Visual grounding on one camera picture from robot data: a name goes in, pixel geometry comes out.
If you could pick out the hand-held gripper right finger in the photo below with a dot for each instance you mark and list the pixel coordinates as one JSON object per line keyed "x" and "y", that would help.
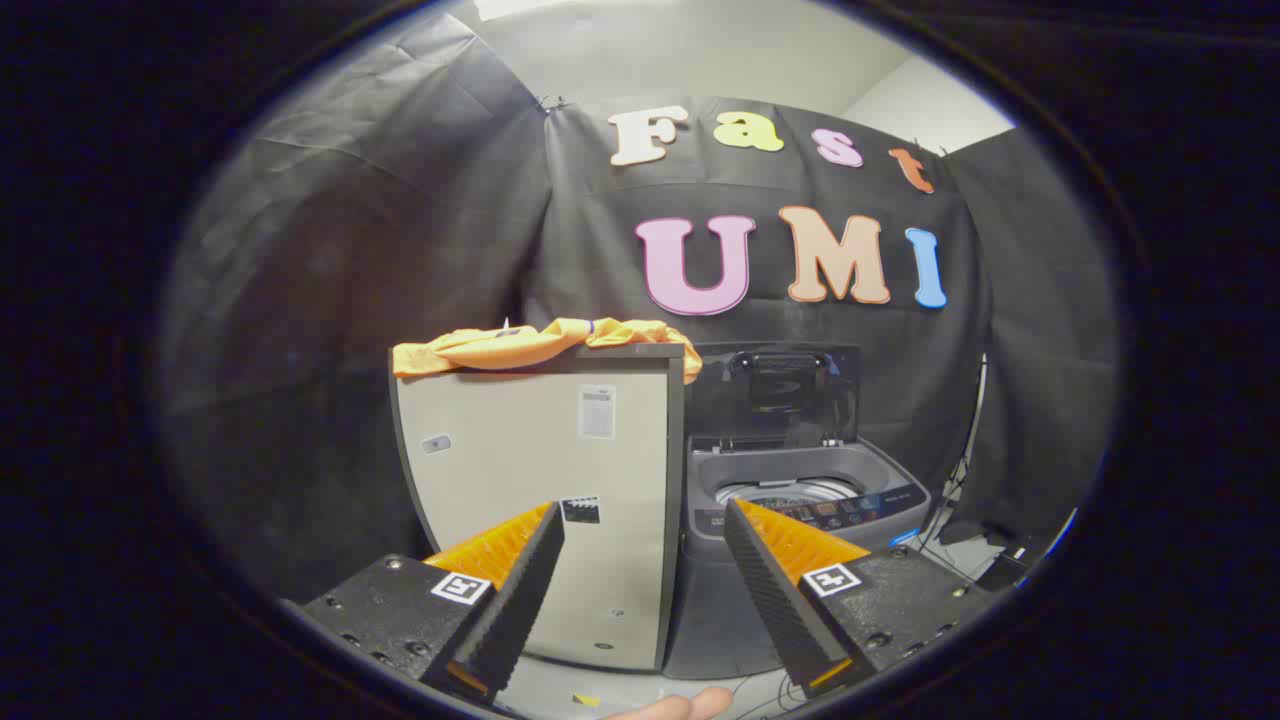
{"x": 775, "y": 600}

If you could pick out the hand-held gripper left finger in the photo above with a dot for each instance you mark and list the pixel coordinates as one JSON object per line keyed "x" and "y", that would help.
{"x": 520, "y": 590}

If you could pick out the grey washing machine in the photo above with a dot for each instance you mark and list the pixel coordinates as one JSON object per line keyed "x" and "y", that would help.
{"x": 705, "y": 610}

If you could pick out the orange shirt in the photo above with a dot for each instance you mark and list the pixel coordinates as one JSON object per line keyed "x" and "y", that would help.
{"x": 520, "y": 345}

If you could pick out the yellow paper scrap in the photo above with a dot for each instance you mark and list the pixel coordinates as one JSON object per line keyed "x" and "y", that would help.
{"x": 586, "y": 699}

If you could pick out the beige cabinet with dark top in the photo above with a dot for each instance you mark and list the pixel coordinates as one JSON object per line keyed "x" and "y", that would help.
{"x": 520, "y": 440}

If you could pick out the black box on floor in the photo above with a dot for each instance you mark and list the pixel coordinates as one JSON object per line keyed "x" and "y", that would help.
{"x": 1005, "y": 570}

